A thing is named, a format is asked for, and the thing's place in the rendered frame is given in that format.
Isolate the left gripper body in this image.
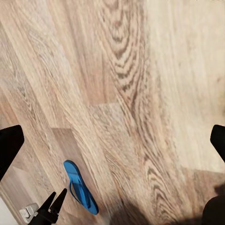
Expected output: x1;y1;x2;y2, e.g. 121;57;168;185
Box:
28;209;58;225

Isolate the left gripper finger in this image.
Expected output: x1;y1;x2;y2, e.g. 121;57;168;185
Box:
38;191;56;211
49;188;67;217

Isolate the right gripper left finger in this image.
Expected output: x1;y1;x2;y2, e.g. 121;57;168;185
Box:
0;124;24;181

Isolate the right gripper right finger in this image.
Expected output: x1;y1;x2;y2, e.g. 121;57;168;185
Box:
210;124;225;162

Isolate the sandal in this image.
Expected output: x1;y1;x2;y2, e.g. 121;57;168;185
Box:
64;160;98;215

